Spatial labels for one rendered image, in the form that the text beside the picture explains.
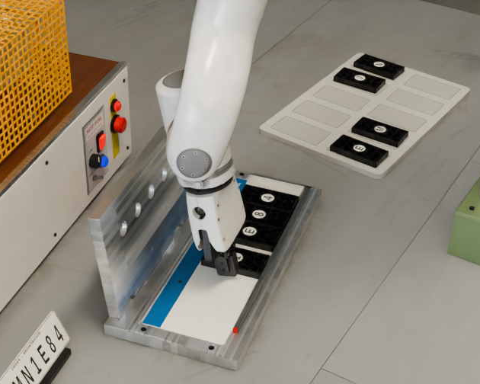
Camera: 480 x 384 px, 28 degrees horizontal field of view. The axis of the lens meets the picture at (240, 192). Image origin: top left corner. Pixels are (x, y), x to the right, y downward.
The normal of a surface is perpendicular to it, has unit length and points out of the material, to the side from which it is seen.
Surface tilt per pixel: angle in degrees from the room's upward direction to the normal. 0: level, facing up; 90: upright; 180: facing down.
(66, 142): 90
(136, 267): 83
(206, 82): 48
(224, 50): 43
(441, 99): 0
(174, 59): 0
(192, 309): 0
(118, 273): 83
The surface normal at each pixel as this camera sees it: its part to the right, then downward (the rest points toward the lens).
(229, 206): 0.93, 0.04
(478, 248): -0.51, 0.50
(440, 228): 0.02, -0.81
